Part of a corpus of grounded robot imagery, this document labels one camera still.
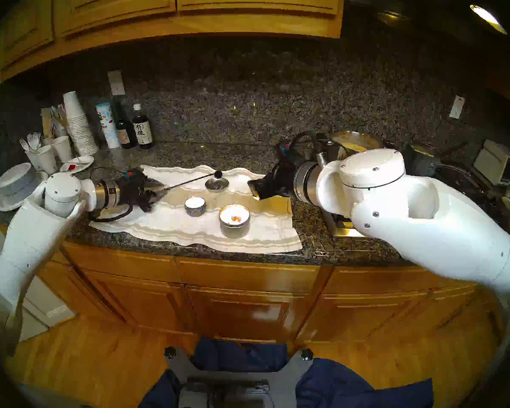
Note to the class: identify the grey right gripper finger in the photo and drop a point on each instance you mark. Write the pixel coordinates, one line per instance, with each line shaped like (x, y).
(257, 184)
(263, 193)

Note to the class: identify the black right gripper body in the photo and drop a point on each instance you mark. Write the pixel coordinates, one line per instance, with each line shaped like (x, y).
(282, 182)

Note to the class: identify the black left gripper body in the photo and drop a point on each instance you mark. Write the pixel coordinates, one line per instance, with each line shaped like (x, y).
(134, 190)

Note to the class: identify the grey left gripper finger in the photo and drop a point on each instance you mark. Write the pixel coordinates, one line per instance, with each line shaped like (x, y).
(155, 185)
(154, 195)

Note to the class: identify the black metal candle snuffer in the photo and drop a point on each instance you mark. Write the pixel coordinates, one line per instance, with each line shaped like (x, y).
(217, 174)

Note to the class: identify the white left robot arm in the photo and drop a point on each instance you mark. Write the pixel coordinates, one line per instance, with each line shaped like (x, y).
(25, 241)

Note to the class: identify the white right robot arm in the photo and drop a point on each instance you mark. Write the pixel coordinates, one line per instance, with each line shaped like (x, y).
(429, 224)

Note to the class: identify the round tin candle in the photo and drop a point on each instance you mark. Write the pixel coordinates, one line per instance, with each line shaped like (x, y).
(234, 222)

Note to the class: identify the small patterned candle cup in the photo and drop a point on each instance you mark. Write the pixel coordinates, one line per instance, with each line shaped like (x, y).
(195, 207)

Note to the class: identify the white beige striped towel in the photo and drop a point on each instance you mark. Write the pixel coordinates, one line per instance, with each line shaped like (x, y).
(174, 228)

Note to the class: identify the small round metal dish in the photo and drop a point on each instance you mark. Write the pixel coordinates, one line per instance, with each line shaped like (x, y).
(216, 185)

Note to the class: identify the soy sauce bottle white label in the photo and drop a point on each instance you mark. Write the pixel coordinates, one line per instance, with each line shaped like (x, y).
(143, 133)

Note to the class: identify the dark glass bottle beige label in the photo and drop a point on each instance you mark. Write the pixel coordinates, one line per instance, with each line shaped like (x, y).
(125, 135)

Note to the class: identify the small white saucer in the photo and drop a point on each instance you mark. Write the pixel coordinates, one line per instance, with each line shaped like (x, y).
(83, 161)

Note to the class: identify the white blue salt canister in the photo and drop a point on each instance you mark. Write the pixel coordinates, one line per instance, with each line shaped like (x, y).
(108, 126)

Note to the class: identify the steel gas stove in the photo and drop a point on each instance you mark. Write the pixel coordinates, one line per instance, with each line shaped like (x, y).
(340, 228)

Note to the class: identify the white paper cup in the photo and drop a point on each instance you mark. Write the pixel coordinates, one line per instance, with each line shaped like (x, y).
(62, 148)
(46, 158)

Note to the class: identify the stack of white paper cups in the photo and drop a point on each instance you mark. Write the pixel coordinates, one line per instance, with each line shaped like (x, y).
(80, 126)

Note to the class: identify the stainless steel pot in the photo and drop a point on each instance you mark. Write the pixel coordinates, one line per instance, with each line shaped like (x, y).
(357, 143)

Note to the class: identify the paper cup holding wooden sticks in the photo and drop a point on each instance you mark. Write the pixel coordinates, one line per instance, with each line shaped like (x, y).
(47, 140)

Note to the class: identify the wooden utensil bundle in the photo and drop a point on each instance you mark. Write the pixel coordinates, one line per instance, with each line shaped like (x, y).
(60, 118)

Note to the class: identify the paper cup holding forks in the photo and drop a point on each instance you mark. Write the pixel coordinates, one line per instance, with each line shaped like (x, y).
(35, 160)

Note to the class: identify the white plastic fork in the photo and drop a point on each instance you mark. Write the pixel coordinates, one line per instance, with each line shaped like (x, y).
(34, 139)
(24, 144)

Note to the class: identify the flat wooden stirrer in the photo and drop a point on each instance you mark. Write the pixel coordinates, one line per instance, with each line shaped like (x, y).
(46, 120)

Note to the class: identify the wooden base cabinets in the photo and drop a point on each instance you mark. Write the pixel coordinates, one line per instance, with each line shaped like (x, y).
(246, 309)

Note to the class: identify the white panelled door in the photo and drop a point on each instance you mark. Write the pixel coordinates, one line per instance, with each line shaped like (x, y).
(46, 313)

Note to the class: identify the black power strip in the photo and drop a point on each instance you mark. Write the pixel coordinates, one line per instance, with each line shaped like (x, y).
(227, 387)

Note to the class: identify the dark blue cloth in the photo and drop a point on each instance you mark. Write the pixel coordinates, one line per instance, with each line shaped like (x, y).
(344, 386)

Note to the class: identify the dark range hood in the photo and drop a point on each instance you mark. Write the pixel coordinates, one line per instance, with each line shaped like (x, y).
(408, 7)

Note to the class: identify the range hood lamp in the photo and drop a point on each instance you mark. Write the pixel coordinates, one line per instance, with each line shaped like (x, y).
(486, 16)

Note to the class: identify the white double wall outlet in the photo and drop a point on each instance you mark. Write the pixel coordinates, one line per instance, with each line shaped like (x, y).
(116, 82)

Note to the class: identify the black base plate knob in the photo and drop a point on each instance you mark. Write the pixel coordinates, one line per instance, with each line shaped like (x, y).
(170, 352)
(307, 355)

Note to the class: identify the wooden wall cabinets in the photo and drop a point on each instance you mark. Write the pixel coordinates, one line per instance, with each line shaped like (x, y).
(110, 7)

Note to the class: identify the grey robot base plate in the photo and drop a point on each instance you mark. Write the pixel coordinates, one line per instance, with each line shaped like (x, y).
(289, 377)

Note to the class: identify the white narrow wall outlet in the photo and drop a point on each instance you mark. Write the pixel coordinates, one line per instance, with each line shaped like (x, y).
(457, 107)

